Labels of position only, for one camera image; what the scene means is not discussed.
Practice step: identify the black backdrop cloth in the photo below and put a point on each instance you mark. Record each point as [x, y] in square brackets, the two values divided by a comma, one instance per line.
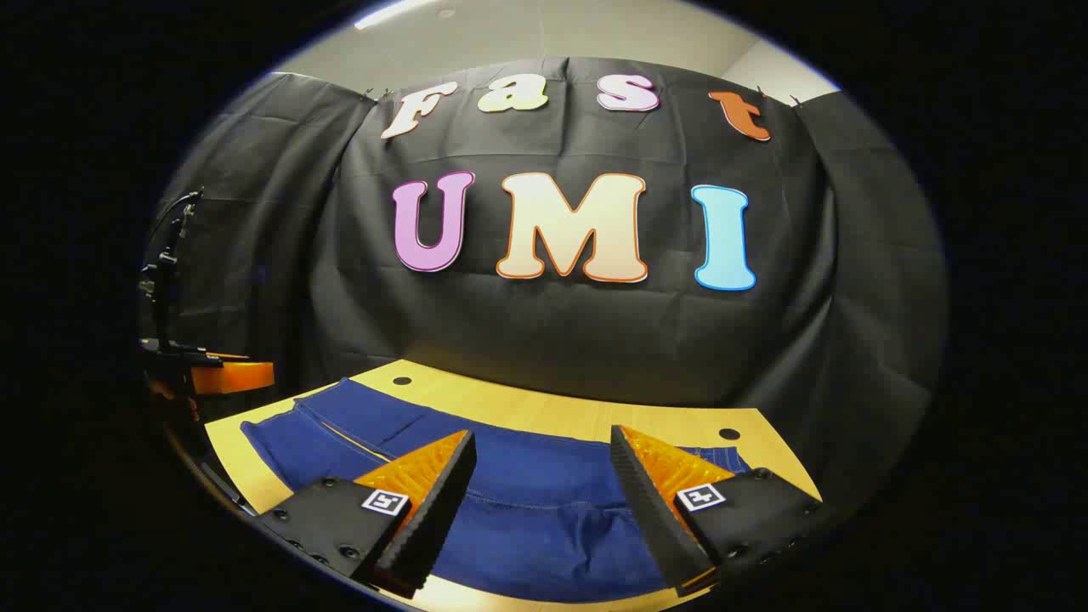
[552, 340]

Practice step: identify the blue jeans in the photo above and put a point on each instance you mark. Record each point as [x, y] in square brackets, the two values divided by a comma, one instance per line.
[527, 518]

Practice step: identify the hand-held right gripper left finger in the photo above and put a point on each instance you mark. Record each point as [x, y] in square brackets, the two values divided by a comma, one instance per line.
[433, 518]

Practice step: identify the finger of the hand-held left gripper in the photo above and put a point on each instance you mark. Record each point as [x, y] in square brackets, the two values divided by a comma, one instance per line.
[234, 376]

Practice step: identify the ceiling light strip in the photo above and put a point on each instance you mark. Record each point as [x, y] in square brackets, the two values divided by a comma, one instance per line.
[387, 14]

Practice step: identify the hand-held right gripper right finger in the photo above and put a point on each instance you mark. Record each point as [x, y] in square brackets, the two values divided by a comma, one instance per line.
[654, 518]

